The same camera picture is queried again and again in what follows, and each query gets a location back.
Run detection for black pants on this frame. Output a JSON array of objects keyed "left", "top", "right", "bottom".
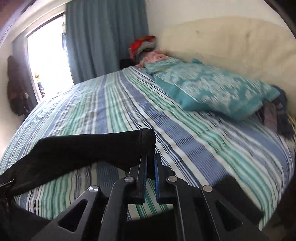
[{"left": 1, "top": 128, "right": 156, "bottom": 240}]

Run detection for striped bed sheet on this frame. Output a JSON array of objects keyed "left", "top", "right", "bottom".
[{"left": 1, "top": 67, "right": 295, "bottom": 228}]

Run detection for dark clothes by pillow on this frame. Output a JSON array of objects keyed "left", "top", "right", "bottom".
[{"left": 256, "top": 85, "right": 295, "bottom": 139}]

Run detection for teal patterned pillow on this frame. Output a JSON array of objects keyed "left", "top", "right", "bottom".
[{"left": 144, "top": 57, "right": 280, "bottom": 120}]

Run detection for dark hanging clothes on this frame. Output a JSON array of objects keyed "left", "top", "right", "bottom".
[{"left": 7, "top": 55, "right": 32, "bottom": 118}]

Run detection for pink garment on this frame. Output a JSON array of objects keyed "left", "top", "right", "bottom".
[{"left": 136, "top": 50, "right": 169, "bottom": 68}]

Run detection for red clothes pile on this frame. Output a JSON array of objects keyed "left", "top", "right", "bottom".
[{"left": 128, "top": 36, "right": 156, "bottom": 60}]

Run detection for cream headboard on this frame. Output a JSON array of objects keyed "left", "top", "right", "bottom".
[{"left": 159, "top": 17, "right": 295, "bottom": 94}]

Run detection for blue curtain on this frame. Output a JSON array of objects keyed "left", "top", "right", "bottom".
[{"left": 66, "top": 1, "right": 149, "bottom": 84}]

